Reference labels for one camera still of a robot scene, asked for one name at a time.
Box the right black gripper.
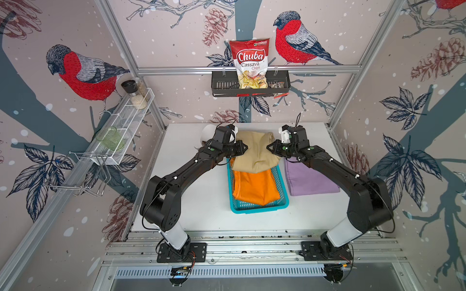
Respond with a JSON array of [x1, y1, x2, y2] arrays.
[[265, 140, 297, 158]]

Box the beige pants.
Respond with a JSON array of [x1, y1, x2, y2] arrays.
[[232, 131, 280, 173]]

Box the purple pants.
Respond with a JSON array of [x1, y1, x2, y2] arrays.
[[285, 158, 340, 196]]

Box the orange pants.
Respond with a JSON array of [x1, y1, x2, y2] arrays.
[[233, 167, 280, 206]]

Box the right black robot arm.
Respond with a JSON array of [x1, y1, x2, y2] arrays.
[[266, 139, 393, 259]]

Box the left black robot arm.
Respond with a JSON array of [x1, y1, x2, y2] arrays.
[[140, 139, 248, 259]]

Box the teal plastic basket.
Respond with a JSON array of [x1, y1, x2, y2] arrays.
[[227, 159, 289, 214]]

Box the white mug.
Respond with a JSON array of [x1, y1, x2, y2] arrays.
[[200, 124, 217, 146]]

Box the small red snack packet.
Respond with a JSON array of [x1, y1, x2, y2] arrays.
[[274, 93, 289, 99]]

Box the red cassava chips bag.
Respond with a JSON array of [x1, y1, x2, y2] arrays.
[[229, 39, 269, 89]]

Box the clear spice jar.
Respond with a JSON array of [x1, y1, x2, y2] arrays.
[[135, 78, 150, 104]]

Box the black lid spice jar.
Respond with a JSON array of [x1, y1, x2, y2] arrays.
[[121, 80, 144, 108]]

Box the green glass cup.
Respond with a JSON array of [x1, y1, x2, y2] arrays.
[[95, 126, 126, 152]]

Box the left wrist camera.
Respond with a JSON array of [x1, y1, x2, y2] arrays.
[[213, 124, 239, 144]]

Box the black wall basket shelf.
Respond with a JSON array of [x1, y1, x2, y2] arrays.
[[211, 71, 291, 97]]

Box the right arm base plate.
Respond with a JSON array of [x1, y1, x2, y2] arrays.
[[299, 241, 353, 261]]

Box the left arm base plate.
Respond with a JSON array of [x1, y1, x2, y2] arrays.
[[157, 242, 208, 263]]

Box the white wire wall shelf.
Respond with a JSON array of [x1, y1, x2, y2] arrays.
[[88, 89, 155, 165]]

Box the chrome wire rack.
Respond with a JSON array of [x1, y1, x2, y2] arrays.
[[41, 151, 112, 197]]

